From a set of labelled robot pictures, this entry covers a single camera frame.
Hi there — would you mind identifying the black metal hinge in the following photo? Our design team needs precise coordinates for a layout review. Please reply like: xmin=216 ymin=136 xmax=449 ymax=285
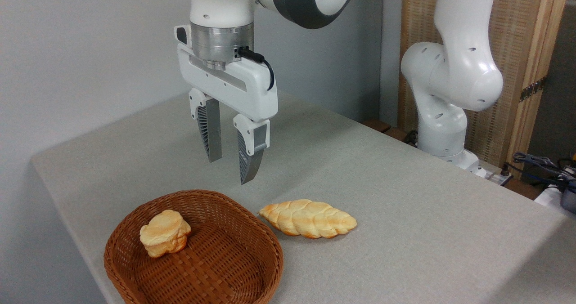
xmin=520 ymin=76 xmax=548 ymax=103

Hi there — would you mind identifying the wooden woven screen panel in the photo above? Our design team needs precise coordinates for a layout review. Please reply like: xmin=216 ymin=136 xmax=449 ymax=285
xmin=398 ymin=0 xmax=571 ymax=179

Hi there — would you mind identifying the long braided bread loaf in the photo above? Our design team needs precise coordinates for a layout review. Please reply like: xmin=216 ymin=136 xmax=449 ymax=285
xmin=258 ymin=199 xmax=358 ymax=239

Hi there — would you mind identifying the brown wicker basket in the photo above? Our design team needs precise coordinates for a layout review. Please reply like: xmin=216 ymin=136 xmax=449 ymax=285
xmin=103 ymin=189 xmax=284 ymax=304

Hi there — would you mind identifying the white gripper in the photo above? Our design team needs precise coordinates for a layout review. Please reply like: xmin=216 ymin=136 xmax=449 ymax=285
xmin=175 ymin=24 xmax=279 ymax=185

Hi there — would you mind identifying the small round bread roll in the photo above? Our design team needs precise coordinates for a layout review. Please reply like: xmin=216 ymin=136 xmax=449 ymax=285
xmin=139 ymin=210 xmax=192 ymax=258

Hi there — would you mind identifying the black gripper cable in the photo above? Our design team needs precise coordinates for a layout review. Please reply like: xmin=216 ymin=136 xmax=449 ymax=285
xmin=236 ymin=47 xmax=275 ymax=91

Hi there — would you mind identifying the blue and black cable bundle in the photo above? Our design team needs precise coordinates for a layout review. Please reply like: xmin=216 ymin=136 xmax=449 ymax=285
xmin=512 ymin=152 xmax=576 ymax=193

